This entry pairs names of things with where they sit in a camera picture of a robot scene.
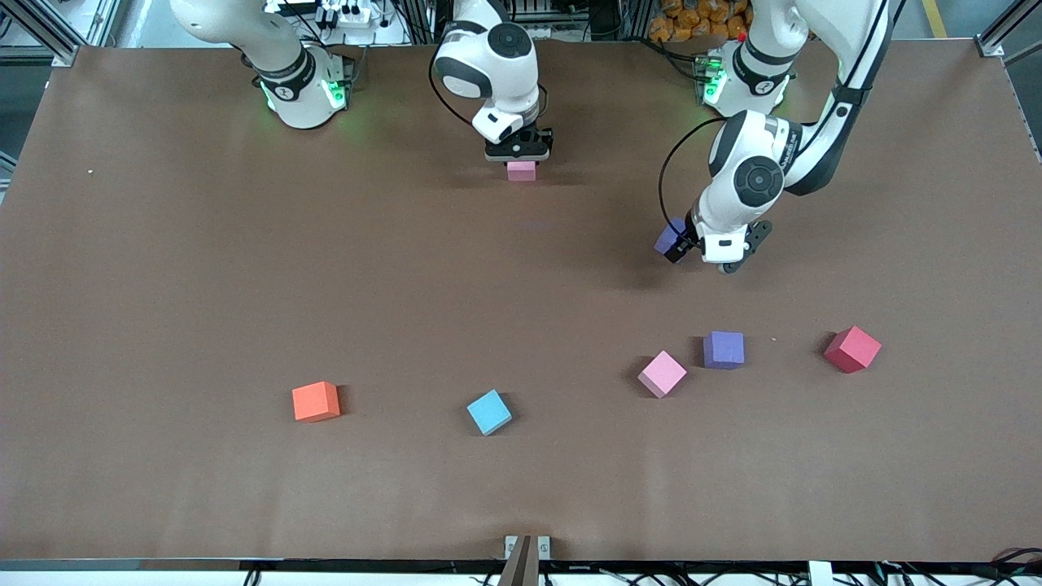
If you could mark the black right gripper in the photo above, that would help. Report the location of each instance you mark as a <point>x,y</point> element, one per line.
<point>521,150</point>

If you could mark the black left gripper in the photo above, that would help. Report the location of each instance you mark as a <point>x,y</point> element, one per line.
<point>679,247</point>

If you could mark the purple foam cube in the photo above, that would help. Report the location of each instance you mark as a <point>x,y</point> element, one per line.
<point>724,350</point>
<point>667,234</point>

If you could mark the pink foam cube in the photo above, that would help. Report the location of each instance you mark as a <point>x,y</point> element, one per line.
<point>521,171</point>
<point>662,373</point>

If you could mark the orange foam cube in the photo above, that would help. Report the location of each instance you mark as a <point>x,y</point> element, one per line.
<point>316,401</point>

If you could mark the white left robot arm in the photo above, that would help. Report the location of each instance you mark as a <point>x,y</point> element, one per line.
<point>728,146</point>

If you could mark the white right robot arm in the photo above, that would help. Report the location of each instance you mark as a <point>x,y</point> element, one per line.
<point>480,81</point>

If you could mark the red foam cube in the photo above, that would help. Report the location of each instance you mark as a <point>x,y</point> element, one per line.
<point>852,348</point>

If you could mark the bag of orange items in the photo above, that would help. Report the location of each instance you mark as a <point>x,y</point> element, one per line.
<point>700,16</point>

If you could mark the white power strip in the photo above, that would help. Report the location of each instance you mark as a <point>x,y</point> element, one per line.
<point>352,13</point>

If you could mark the blue foam cube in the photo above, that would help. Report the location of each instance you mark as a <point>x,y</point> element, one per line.
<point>489,412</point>

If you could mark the metal bracket with brown post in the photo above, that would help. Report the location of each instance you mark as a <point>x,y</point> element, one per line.
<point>527,553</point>

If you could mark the aluminium frame post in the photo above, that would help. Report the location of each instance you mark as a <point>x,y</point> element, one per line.
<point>1009,28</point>
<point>32,24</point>

